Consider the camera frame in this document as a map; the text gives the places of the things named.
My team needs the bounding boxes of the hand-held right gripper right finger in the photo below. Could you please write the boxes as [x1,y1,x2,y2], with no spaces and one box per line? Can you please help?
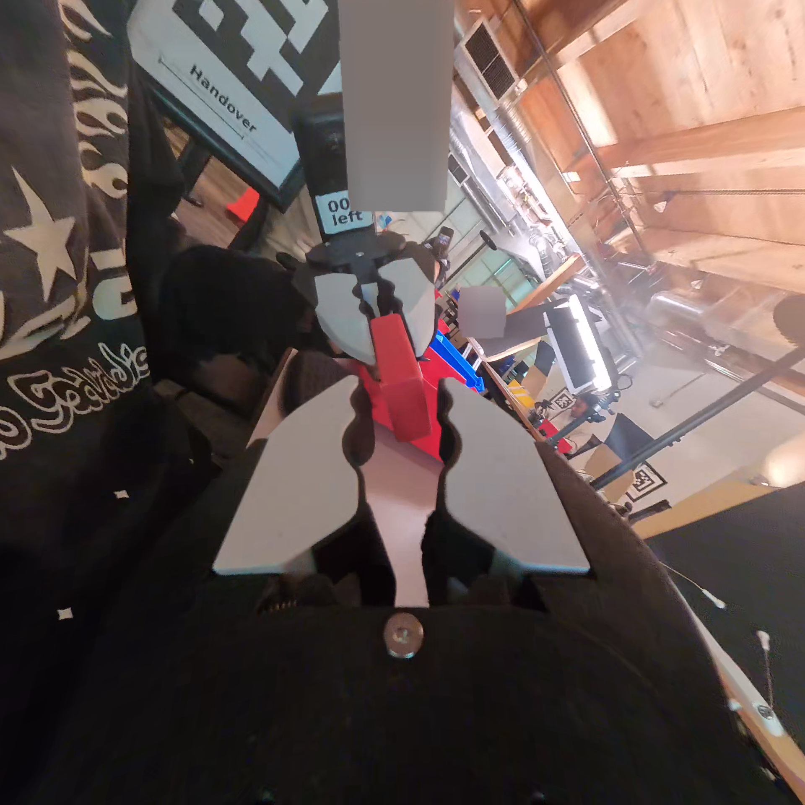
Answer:
[434,382,592,577]

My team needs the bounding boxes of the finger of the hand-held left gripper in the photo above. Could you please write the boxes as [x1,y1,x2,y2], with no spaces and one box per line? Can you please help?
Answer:
[311,271,378,362]
[379,257,440,333]

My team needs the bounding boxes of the red plastic bin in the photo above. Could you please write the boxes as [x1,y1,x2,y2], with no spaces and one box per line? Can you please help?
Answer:
[340,353,486,461]

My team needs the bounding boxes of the bright light panel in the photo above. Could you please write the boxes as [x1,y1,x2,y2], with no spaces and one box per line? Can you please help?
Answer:
[546,295,618,395]

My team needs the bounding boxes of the printed marker sign board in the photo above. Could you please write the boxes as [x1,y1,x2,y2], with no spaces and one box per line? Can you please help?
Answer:
[126,0,348,210]

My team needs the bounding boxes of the blue plastic bin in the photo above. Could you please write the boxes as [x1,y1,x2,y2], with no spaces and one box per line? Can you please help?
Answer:
[428,329,486,392]

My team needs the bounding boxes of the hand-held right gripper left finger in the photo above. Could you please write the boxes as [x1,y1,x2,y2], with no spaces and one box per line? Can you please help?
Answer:
[214,375,369,577]

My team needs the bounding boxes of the black light stand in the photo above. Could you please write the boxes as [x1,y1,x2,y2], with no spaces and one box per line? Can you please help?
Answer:
[584,296,805,493]

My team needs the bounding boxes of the red plastic piece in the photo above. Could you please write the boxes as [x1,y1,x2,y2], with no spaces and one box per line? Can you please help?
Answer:
[366,314,445,462]

